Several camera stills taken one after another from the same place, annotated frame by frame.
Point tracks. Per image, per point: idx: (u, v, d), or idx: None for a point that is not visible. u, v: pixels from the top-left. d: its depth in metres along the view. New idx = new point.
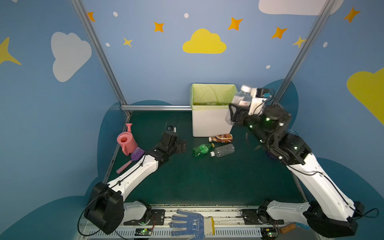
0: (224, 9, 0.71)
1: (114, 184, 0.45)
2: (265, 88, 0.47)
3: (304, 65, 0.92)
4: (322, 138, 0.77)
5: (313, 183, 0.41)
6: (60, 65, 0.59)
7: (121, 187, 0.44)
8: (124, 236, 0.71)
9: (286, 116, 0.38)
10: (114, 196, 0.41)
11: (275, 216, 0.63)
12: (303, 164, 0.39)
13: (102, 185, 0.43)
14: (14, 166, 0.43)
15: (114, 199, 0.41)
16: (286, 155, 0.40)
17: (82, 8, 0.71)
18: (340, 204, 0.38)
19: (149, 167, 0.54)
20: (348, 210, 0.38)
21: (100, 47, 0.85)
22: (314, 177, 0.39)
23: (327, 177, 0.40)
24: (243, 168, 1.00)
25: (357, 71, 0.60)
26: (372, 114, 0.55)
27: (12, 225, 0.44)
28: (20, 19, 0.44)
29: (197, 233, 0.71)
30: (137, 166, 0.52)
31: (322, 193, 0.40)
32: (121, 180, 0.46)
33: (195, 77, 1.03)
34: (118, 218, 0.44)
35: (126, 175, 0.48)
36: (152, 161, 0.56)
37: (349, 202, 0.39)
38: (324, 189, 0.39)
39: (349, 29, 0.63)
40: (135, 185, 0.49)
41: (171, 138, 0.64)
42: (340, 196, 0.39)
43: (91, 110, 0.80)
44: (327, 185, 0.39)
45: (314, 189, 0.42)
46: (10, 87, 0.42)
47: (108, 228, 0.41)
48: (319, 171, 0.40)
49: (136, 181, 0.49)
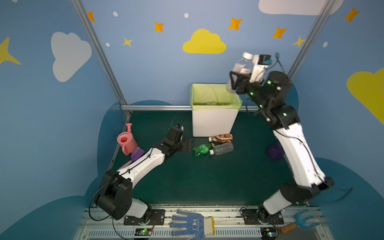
0: (224, 9, 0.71)
1: (123, 172, 0.46)
2: (267, 55, 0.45)
3: (304, 65, 0.92)
4: (322, 138, 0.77)
5: (290, 147, 0.45)
6: (60, 66, 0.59)
7: (130, 175, 0.46)
8: (124, 236, 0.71)
9: (287, 82, 0.40)
10: (124, 183, 0.43)
11: (271, 210, 0.64)
12: (288, 129, 0.43)
13: (112, 173, 0.45)
14: (14, 166, 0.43)
15: (124, 185, 0.42)
16: (272, 117, 0.44)
17: (82, 8, 0.71)
18: (310, 171, 0.42)
19: (156, 159, 0.56)
20: (315, 179, 0.41)
21: (100, 47, 0.85)
22: (292, 142, 0.44)
23: (306, 146, 0.42)
24: (243, 168, 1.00)
25: (357, 71, 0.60)
26: (373, 114, 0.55)
27: (12, 225, 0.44)
28: (20, 19, 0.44)
29: (197, 233, 0.71)
30: (145, 157, 0.54)
31: (296, 158, 0.44)
32: (131, 169, 0.48)
33: (195, 77, 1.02)
34: (127, 206, 0.46)
35: (136, 164, 0.50)
36: (159, 153, 0.58)
37: (321, 175, 0.41)
38: (298, 154, 0.43)
39: (350, 29, 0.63)
40: (143, 175, 0.52)
41: (177, 133, 0.67)
42: (312, 164, 0.42)
43: (91, 110, 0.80)
44: (302, 152, 0.42)
45: (291, 154, 0.45)
46: (9, 87, 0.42)
47: (117, 215, 0.43)
48: (300, 140, 0.43)
49: (144, 171, 0.51)
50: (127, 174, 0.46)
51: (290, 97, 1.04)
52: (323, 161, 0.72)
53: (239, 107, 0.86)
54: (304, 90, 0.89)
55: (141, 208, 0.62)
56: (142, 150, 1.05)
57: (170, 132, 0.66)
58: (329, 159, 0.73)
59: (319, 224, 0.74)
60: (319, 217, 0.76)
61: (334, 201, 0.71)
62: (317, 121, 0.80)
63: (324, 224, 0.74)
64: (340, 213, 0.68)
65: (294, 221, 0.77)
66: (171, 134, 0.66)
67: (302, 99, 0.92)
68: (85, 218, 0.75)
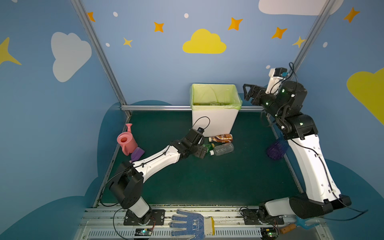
0: (224, 9, 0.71)
1: (137, 165, 0.48)
2: (283, 68, 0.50)
3: (303, 65, 0.92)
4: (322, 138, 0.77)
5: (305, 158, 0.43)
6: (60, 66, 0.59)
7: (143, 169, 0.47)
8: (124, 236, 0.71)
9: (302, 91, 0.40)
10: (136, 176, 0.44)
11: (272, 211, 0.64)
12: (302, 139, 0.42)
13: (127, 164, 0.47)
14: (14, 167, 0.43)
15: (136, 179, 0.43)
16: (288, 127, 0.43)
17: (81, 8, 0.71)
18: (324, 186, 0.40)
19: (171, 158, 0.56)
20: (329, 196, 0.39)
21: (100, 47, 0.85)
22: (306, 153, 0.42)
23: (321, 160, 0.41)
24: (243, 168, 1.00)
25: (356, 71, 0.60)
26: (373, 114, 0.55)
27: (12, 226, 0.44)
28: (20, 19, 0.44)
29: (197, 233, 0.71)
30: (160, 154, 0.54)
31: (309, 169, 0.42)
32: (145, 163, 0.49)
33: (195, 77, 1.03)
34: (135, 198, 0.47)
35: (150, 159, 0.51)
36: (175, 152, 0.58)
37: (337, 192, 0.39)
38: (313, 166, 0.41)
39: (349, 29, 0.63)
40: (155, 171, 0.52)
41: (197, 136, 0.66)
42: (327, 178, 0.40)
43: (91, 111, 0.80)
44: (318, 164, 0.41)
45: (305, 165, 0.43)
46: (9, 87, 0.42)
47: (125, 205, 0.45)
48: (316, 154, 0.41)
49: (157, 168, 0.52)
50: (141, 167, 0.47)
51: None
52: (323, 161, 0.72)
53: (239, 107, 0.86)
54: None
55: (144, 207, 0.62)
56: (142, 150, 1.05)
57: (190, 132, 0.65)
58: (329, 159, 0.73)
59: (319, 224, 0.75)
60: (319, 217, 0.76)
61: None
62: (317, 121, 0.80)
63: (324, 224, 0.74)
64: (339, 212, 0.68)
65: (294, 221, 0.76)
66: (191, 135, 0.65)
67: None
68: (85, 218, 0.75)
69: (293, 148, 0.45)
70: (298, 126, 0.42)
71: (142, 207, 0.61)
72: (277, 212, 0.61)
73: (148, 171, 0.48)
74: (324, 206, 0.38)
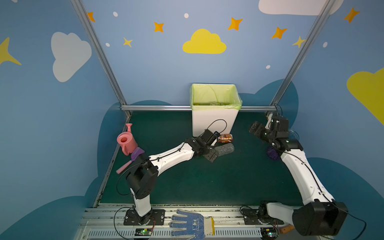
0: (224, 9, 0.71)
1: (153, 158, 0.50)
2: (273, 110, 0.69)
3: (303, 65, 0.92)
4: (322, 138, 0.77)
5: (293, 167, 0.51)
6: (60, 65, 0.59)
7: (159, 163, 0.49)
8: (125, 236, 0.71)
9: (284, 119, 0.57)
10: (152, 169, 0.46)
11: (271, 212, 0.64)
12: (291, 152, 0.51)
13: (144, 157, 0.49)
14: (14, 167, 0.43)
15: (151, 172, 0.45)
16: (277, 144, 0.55)
17: (81, 8, 0.71)
18: (313, 187, 0.43)
19: (185, 154, 0.57)
20: (320, 197, 0.41)
21: (100, 47, 0.85)
22: (294, 161, 0.50)
23: (309, 167, 0.47)
24: (243, 167, 0.93)
25: (357, 71, 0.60)
26: (373, 114, 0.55)
27: (12, 226, 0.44)
28: (20, 19, 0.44)
29: (197, 233, 0.71)
30: (175, 150, 0.56)
31: (299, 175, 0.48)
32: (160, 158, 0.51)
33: (195, 77, 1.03)
34: (149, 190, 0.50)
35: (165, 154, 0.53)
36: (189, 149, 0.59)
37: (329, 195, 0.41)
38: (300, 171, 0.48)
39: (349, 29, 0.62)
40: (169, 167, 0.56)
41: (212, 136, 0.67)
42: (317, 183, 0.44)
43: (91, 111, 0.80)
44: (305, 170, 0.47)
45: (295, 174, 0.50)
46: (9, 87, 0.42)
47: (139, 196, 0.47)
48: (303, 162, 0.48)
49: (171, 163, 0.53)
50: (156, 161, 0.49)
51: (290, 97, 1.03)
52: (323, 161, 0.72)
53: (239, 107, 0.86)
54: (304, 90, 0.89)
55: (147, 205, 0.63)
56: (142, 150, 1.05)
57: (206, 132, 0.66)
58: (329, 159, 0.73)
59: None
60: None
61: None
62: (317, 121, 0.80)
63: None
64: None
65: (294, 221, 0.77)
66: (207, 135, 0.66)
67: (302, 99, 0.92)
68: (85, 218, 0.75)
69: (286, 164, 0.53)
70: (285, 144, 0.53)
71: (146, 205, 0.62)
72: (279, 216, 0.60)
73: (163, 165, 0.50)
74: (315, 204, 0.40)
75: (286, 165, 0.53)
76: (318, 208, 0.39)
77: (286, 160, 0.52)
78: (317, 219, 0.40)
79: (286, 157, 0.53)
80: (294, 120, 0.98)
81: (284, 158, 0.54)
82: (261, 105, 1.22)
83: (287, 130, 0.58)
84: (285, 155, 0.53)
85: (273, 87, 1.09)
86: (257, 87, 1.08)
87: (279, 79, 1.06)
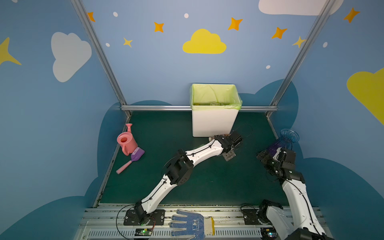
0: (224, 9, 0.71)
1: (189, 153, 0.59)
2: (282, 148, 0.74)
3: (303, 65, 0.92)
4: (322, 138, 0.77)
5: (291, 194, 0.53)
6: (60, 65, 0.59)
7: (193, 157, 0.58)
8: (126, 236, 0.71)
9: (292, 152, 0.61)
10: (188, 162, 0.56)
11: (269, 216, 0.65)
12: (291, 182, 0.54)
13: (182, 152, 0.59)
14: (14, 167, 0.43)
15: (188, 165, 0.55)
16: (280, 173, 0.59)
17: (82, 8, 0.71)
18: (305, 217, 0.44)
19: (215, 151, 0.65)
20: (310, 227, 0.42)
21: (100, 47, 0.85)
22: (292, 190, 0.53)
23: (306, 198, 0.49)
24: (243, 168, 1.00)
25: (357, 71, 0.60)
26: (373, 114, 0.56)
27: (12, 226, 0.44)
28: (20, 19, 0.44)
29: (197, 233, 0.71)
30: (207, 146, 0.64)
31: (294, 204, 0.50)
32: (194, 153, 0.60)
33: (195, 77, 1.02)
34: (186, 178, 0.60)
35: (199, 150, 0.62)
36: (219, 146, 0.66)
37: (320, 228, 0.42)
38: (295, 199, 0.50)
39: (349, 30, 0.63)
40: (202, 159, 0.62)
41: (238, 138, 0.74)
42: (311, 214, 0.45)
43: (91, 111, 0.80)
44: (301, 200, 0.49)
45: (291, 201, 0.52)
46: (9, 86, 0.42)
47: (178, 182, 0.58)
48: (301, 193, 0.50)
49: (204, 157, 0.62)
50: (192, 156, 0.59)
51: (289, 97, 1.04)
52: (323, 161, 0.72)
53: (239, 107, 0.86)
54: (304, 90, 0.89)
55: (156, 204, 0.66)
56: (142, 150, 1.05)
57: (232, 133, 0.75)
58: (329, 159, 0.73)
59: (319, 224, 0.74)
60: (319, 217, 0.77)
61: (334, 201, 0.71)
62: (317, 121, 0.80)
63: (325, 224, 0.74)
64: (339, 212, 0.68)
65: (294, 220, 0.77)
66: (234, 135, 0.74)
67: (302, 99, 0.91)
68: (85, 218, 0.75)
69: (286, 193, 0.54)
70: (287, 173, 0.57)
71: (156, 203, 0.65)
72: (274, 223, 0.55)
73: (196, 160, 0.58)
74: (303, 232, 0.40)
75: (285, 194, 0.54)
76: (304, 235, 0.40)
77: (286, 189, 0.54)
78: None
79: (286, 186, 0.56)
80: (294, 120, 0.98)
81: (284, 187, 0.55)
82: (261, 105, 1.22)
83: (293, 162, 0.62)
84: (286, 183, 0.56)
85: (273, 87, 1.09)
86: (257, 87, 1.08)
87: (279, 79, 1.06)
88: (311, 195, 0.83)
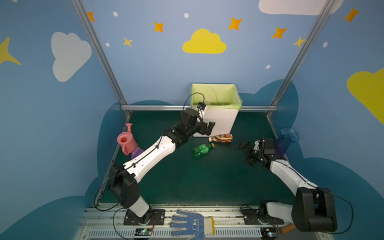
0: (225, 9, 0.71)
1: (129, 166, 0.45)
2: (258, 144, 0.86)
3: (303, 65, 0.92)
4: (323, 138, 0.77)
5: (281, 171, 0.58)
6: (60, 65, 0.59)
7: (135, 169, 0.45)
8: (124, 236, 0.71)
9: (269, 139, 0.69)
10: (129, 178, 0.42)
11: (271, 212, 0.64)
12: (276, 162, 0.61)
13: (118, 166, 0.45)
14: (14, 167, 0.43)
15: (129, 181, 0.42)
16: (265, 160, 0.66)
17: (81, 8, 0.71)
18: (299, 180, 0.49)
19: (166, 150, 0.53)
20: (306, 185, 0.47)
21: (100, 47, 0.85)
22: (281, 167, 0.58)
23: (292, 168, 0.56)
24: (243, 167, 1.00)
25: (357, 71, 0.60)
26: (374, 115, 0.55)
27: (12, 226, 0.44)
28: (20, 20, 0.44)
29: (197, 233, 0.71)
30: (152, 148, 0.50)
31: (286, 176, 0.55)
32: (136, 163, 0.46)
33: (195, 77, 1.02)
34: (135, 195, 0.47)
35: (142, 157, 0.48)
36: (169, 143, 0.53)
37: (312, 183, 0.47)
38: (286, 172, 0.55)
39: (350, 29, 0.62)
40: (151, 167, 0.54)
41: (191, 118, 0.58)
42: (301, 177, 0.50)
43: (91, 110, 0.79)
44: (290, 171, 0.54)
45: (283, 175, 0.57)
46: (10, 86, 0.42)
47: (126, 203, 0.45)
48: (289, 164, 0.58)
49: (152, 163, 0.49)
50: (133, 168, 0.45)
51: (289, 97, 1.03)
52: (323, 161, 0.72)
53: (239, 107, 0.86)
54: (305, 90, 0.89)
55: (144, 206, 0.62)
56: (142, 150, 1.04)
57: (182, 116, 0.57)
58: (329, 159, 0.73)
59: None
60: None
61: (334, 201, 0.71)
62: (318, 121, 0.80)
63: None
64: (339, 212, 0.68)
65: None
66: (190, 112, 0.56)
67: (302, 99, 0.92)
68: (85, 218, 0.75)
69: (275, 172, 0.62)
70: (270, 157, 0.64)
71: (142, 207, 0.61)
72: (277, 214, 0.60)
73: (140, 170, 0.45)
74: (302, 189, 0.45)
75: (276, 174, 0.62)
76: (304, 192, 0.43)
77: (274, 169, 0.62)
78: (307, 205, 0.42)
79: (274, 164, 0.61)
80: (294, 120, 0.98)
81: (273, 168, 0.63)
82: (261, 105, 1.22)
83: (272, 146, 0.69)
84: (273, 164, 0.62)
85: (272, 87, 1.09)
86: (258, 86, 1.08)
87: (279, 79, 1.06)
88: None
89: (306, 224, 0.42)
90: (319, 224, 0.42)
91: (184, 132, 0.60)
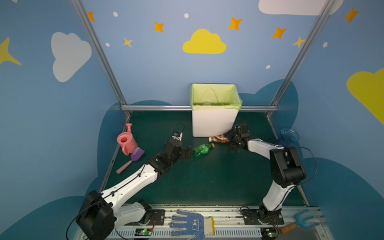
0: (225, 9, 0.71)
1: (107, 195, 0.43)
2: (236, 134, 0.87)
3: (303, 65, 0.92)
4: (323, 138, 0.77)
5: (255, 145, 0.68)
6: (60, 65, 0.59)
7: (113, 198, 0.43)
8: (124, 236, 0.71)
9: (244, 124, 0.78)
10: (105, 208, 0.40)
11: (269, 206, 0.65)
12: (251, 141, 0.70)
13: (96, 194, 0.43)
14: (14, 167, 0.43)
15: (105, 212, 0.39)
16: (243, 143, 0.75)
17: (82, 8, 0.71)
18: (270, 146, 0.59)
19: (147, 179, 0.52)
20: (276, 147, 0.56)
21: (100, 47, 0.85)
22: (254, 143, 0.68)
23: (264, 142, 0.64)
24: (243, 167, 0.93)
25: (357, 71, 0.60)
26: (374, 115, 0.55)
27: (12, 225, 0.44)
28: (20, 20, 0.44)
29: (197, 233, 0.71)
30: (134, 177, 0.50)
31: (260, 149, 0.65)
32: (115, 191, 0.45)
33: (195, 77, 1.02)
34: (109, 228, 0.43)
35: (122, 185, 0.47)
36: (152, 172, 0.54)
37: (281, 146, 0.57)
38: (259, 144, 0.65)
39: (349, 29, 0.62)
40: (131, 196, 0.49)
41: (175, 148, 0.61)
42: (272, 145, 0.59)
43: (91, 110, 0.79)
44: (262, 143, 0.64)
45: (258, 149, 0.67)
46: (11, 86, 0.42)
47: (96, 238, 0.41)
48: (260, 140, 0.68)
49: (131, 193, 0.48)
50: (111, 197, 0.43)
51: (289, 97, 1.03)
52: (322, 160, 0.72)
53: (239, 107, 0.86)
54: (305, 90, 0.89)
55: (136, 211, 0.59)
56: (142, 150, 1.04)
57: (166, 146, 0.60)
58: (328, 159, 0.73)
59: (319, 224, 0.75)
60: (319, 217, 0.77)
61: (334, 201, 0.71)
62: (317, 121, 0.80)
63: (324, 224, 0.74)
64: (339, 212, 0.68)
65: (294, 221, 0.77)
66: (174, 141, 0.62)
67: (302, 99, 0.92)
68: None
69: (253, 149, 0.70)
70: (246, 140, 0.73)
71: (134, 213, 0.58)
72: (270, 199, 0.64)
73: (118, 200, 0.44)
74: (273, 149, 0.54)
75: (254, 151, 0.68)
76: (275, 151, 0.53)
77: (251, 147, 0.71)
78: (280, 161, 0.51)
79: (250, 142, 0.71)
80: (294, 120, 0.98)
81: (250, 147, 0.72)
82: (261, 105, 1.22)
83: (247, 130, 0.79)
84: (249, 143, 0.72)
85: (272, 87, 1.09)
86: (258, 86, 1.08)
87: (279, 79, 1.06)
88: (311, 194, 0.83)
89: (282, 177, 0.51)
90: (293, 175, 0.50)
91: (168, 163, 0.62)
